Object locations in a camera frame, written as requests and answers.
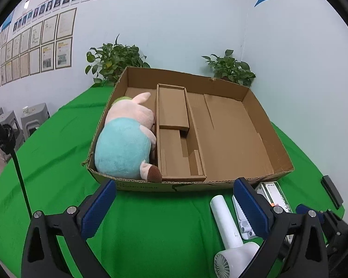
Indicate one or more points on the grey plastic stool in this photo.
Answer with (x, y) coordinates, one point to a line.
(33, 117)

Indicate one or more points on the black clip on table edge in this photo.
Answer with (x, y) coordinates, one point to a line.
(332, 191)

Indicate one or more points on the white hair dryer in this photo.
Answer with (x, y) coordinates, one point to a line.
(236, 256)

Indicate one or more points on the large brown cardboard box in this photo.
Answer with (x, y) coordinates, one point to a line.
(209, 132)

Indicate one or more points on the framed certificates on wall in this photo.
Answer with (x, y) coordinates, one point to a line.
(40, 48)

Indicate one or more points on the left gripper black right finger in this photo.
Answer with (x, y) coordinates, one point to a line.
(307, 256)

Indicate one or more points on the white folding phone stand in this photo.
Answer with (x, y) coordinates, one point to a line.
(245, 228)

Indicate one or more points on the left potted green plant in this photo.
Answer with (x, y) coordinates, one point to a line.
(108, 62)

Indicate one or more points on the pink pig plush toy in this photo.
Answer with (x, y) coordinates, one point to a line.
(125, 143)

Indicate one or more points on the green white medicine box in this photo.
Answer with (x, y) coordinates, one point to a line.
(273, 194)

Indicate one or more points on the right potted green plant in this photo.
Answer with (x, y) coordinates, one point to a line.
(228, 68)

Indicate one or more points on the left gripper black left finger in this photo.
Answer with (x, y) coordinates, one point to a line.
(42, 256)

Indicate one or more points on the potted green plant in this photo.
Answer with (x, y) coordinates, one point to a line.
(228, 68)
(108, 62)

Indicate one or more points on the brown cardboard insert tray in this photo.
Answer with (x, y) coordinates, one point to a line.
(179, 153)

